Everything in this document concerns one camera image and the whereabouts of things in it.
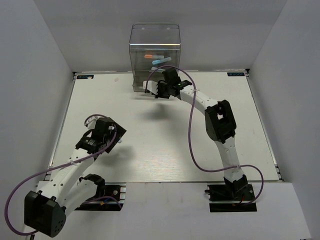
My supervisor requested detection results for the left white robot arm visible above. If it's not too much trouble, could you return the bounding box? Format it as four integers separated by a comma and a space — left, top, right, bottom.
24, 116, 126, 238

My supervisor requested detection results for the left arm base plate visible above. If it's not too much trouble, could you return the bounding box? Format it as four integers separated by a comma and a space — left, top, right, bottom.
76, 174, 126, 212

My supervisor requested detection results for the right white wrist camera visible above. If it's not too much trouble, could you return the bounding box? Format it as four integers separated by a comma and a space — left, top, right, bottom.
143, 80, 158, 95

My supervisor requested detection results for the blue cap highlighter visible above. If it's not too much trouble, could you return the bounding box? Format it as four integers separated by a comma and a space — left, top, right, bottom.
152, 57, 172, 65

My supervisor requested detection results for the orange cap highlighter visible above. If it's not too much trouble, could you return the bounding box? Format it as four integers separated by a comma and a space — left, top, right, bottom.
144, 54, 165, 60

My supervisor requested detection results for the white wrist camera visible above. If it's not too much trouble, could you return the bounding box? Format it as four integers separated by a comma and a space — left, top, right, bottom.
84, 114, 99, 130
143, 80, 158, 95

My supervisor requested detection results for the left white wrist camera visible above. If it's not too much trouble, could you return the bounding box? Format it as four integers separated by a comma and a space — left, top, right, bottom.
84, 114, 99, 130

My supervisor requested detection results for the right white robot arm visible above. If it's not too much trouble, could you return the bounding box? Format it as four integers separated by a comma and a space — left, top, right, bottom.
144, 68, 248, 200

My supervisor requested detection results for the clear plastic drawer organizer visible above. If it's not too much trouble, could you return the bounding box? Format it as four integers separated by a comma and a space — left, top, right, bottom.
129, 22, 182, 92

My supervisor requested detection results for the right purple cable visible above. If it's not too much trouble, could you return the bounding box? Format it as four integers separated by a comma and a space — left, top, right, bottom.
146, 65, 265, 205

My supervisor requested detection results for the green cap highlighter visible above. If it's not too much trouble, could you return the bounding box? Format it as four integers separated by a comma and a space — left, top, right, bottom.
151, 67, 165, 72

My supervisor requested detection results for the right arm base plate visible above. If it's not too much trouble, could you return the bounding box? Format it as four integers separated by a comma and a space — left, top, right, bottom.
204, 184, 257, 213

